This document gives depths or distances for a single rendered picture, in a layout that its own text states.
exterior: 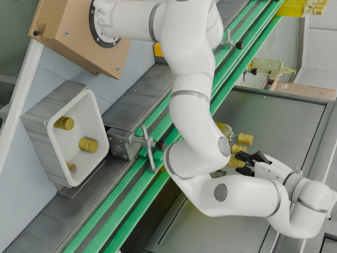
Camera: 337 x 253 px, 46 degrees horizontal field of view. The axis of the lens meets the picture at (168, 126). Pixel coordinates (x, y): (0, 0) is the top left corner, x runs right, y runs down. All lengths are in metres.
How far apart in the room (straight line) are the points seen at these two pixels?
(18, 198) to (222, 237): 0.58
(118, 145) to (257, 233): 0.48
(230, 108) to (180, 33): 0.96
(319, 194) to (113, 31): 0.64
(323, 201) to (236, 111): 0.78
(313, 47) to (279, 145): 6.15
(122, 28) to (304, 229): 0.66
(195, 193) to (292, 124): 0.82
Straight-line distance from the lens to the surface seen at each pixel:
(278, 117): 1.66
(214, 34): 0.91
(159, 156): 1.18
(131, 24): 0.98
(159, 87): 1.32
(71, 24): 0.98
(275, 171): 1.13
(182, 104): 0.79
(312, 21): 7.43
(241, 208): 0.84
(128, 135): 1.13
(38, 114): 1.00
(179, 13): 0.82
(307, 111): 1.70
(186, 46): 0.78
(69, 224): 1.09
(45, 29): 0.98
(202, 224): 1.24
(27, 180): 1.09
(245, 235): 1.21
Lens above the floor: 1.50
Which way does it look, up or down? 27 degrees down
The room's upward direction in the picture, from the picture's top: 103 degrees clockwise
